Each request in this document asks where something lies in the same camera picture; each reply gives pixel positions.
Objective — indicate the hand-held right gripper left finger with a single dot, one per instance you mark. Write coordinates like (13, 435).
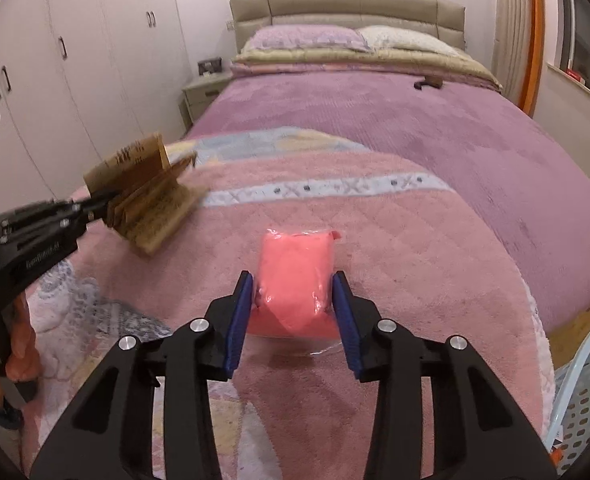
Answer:
(237, 320)

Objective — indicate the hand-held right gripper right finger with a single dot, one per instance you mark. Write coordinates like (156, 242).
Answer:
(347, 320)

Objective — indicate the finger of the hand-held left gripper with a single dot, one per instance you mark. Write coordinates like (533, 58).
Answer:
(95, 202)
(100, 214)

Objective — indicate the brown cardboard box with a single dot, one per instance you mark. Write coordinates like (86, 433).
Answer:
(150, 200)

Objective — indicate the pink plastic packet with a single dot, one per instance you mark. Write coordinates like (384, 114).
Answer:
(295, 280)

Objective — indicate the light blue plastic basket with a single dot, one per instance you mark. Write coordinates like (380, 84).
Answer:
(580, 395)

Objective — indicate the person's left hand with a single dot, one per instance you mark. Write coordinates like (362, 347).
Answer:
(20, 350)

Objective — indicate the pink patterned blanket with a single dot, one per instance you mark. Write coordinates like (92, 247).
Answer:
(375, 240)

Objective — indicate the beige nightstand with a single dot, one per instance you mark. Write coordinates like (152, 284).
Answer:
(202, 97)

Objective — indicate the white wardrobe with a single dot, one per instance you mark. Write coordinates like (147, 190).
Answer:
(75, 35)

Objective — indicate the black clock on nightstand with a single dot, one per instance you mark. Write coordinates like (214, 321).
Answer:
(210, 66)

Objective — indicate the purple bedspread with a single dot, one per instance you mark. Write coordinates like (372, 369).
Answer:
(425, 125)

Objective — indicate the small dark brown object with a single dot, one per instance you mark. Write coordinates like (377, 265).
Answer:
(429, 83)

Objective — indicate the folded beige quilt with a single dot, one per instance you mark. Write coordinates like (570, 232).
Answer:
(375, 67)

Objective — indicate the purple pillow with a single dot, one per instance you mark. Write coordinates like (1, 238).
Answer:
(305, 39)

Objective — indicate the white patterned pillow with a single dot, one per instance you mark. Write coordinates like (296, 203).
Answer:
(410, 40)

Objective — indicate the beige padded headboard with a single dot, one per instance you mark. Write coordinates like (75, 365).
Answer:
(350, 5)

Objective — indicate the white windowsill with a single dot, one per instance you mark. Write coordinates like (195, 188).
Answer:
(575, 97)

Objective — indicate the beige curtain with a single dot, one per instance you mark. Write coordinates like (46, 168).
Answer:
(512, 35)

